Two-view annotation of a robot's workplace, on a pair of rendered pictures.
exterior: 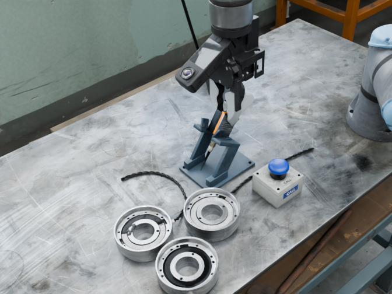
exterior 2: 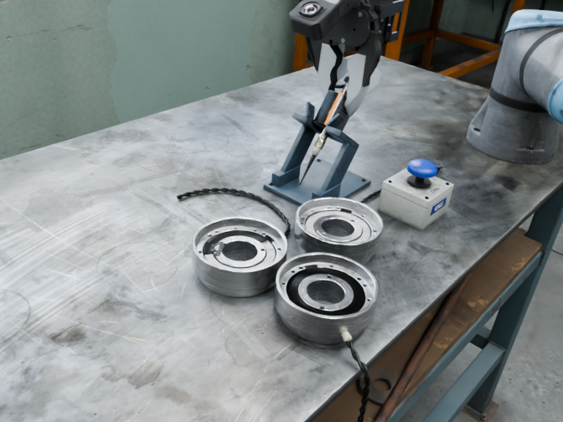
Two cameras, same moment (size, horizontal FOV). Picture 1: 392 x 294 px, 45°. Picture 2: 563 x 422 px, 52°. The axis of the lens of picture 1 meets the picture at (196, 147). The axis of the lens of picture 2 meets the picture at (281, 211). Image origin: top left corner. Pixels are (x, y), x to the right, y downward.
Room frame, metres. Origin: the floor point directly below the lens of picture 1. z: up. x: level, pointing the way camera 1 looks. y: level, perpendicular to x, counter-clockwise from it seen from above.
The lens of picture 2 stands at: (0.03, 0.21, 1.21)
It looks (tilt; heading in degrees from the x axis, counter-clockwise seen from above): 32 degrees down; 344
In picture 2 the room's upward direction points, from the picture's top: 5 degrees clockwise
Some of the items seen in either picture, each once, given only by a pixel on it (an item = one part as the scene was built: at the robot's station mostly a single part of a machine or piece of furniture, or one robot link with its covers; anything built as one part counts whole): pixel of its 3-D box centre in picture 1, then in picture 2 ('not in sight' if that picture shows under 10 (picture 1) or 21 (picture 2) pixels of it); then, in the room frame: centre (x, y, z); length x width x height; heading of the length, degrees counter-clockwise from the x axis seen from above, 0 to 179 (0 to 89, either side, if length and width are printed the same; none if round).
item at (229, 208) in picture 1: (212, 215); (337, 234); (0.58, -0.02, 0.82); 0.08 x 0.08 x 0.02
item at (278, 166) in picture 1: (278, 172); (419, 179); (0.65, -0.15, 0.85); 0.04 x 0.04 x 0.05
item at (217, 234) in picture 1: (212, 215); (337, 233); (0.58, -0.02, 0.82); 0.10 x 0.10 x 0.04
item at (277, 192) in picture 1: (279, 180); (418, 194); (0.65, -0.16, 0.82); 0.08 x 0.07 x 0.05; 125
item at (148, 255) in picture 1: (144, 234); (239, 256); (0.55, 0.11, 0.82); 0.10 x 0.10 x 0.04
